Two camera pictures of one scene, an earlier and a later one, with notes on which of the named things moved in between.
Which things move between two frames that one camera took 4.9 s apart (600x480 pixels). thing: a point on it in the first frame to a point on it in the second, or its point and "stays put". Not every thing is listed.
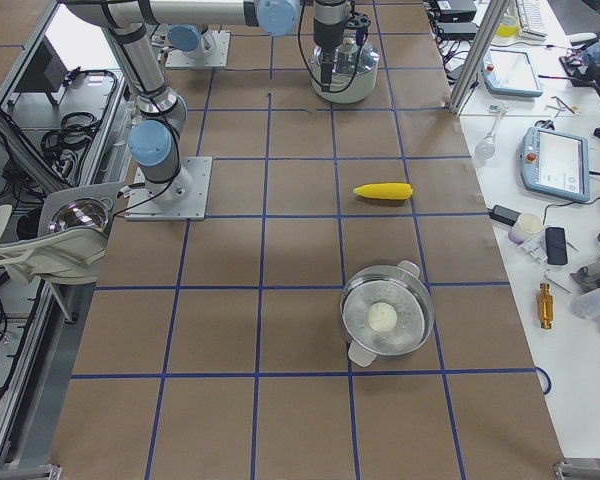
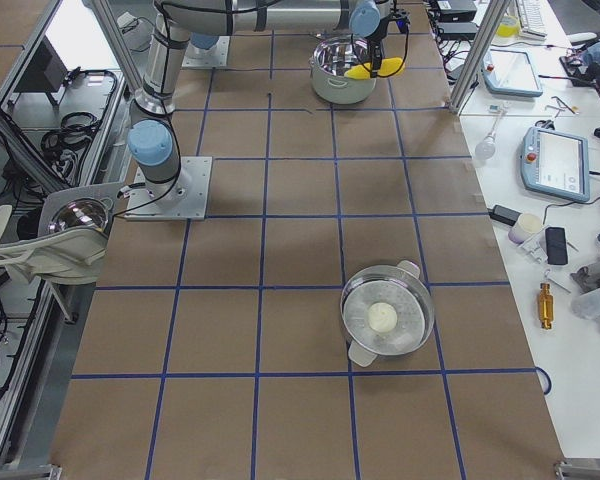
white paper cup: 525,225 stays put
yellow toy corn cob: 389,190 to 388,68
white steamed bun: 382,317 stays put
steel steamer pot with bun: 385,310 stays put
